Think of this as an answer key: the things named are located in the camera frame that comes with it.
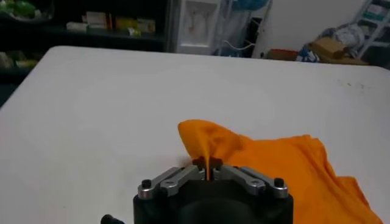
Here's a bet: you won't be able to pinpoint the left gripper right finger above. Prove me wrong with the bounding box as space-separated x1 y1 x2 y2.
210 158 289 200

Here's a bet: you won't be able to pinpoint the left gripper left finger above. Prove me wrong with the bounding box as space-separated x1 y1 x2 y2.
137 156 208 201

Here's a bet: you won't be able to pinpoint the orange t-shirt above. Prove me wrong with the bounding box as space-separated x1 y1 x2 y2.
177 119 385 224

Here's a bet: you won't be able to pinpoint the grey clothes pile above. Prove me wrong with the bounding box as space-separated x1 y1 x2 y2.
319 23 366 51

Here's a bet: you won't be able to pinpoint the blue and white bag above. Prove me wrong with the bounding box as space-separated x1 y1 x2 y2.
297 45 321 63

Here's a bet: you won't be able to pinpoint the white water dispenser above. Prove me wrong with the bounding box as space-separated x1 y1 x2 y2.
170 0 223 56

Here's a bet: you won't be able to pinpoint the scattered dark crumbs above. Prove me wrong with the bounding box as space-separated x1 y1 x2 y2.
336 79 368 91

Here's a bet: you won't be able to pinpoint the white metal jug rack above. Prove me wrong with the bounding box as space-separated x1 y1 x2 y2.
213 0 274 58

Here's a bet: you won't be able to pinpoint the large flapped cardboard box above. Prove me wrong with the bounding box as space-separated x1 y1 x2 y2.
309 36 348 60

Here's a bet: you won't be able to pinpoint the black shelving unit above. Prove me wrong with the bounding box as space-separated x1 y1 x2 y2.
0 0 171 107

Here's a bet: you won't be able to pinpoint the blue water jug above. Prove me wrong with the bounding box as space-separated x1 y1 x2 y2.
232 0 271 12

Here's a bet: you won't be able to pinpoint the red and white box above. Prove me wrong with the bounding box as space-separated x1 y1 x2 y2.
86 11 112 30

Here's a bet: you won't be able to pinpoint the flat white box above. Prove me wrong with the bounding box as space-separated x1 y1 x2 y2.
66 21 89 32

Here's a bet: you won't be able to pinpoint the white storage rack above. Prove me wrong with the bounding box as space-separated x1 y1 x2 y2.
355 0 390 58

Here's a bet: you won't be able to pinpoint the bowl of green fruit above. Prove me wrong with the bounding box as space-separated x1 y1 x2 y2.
0 0 54 22

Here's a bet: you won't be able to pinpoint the white dispenser power cable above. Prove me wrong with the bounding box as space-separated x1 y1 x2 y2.
224 39 257 51

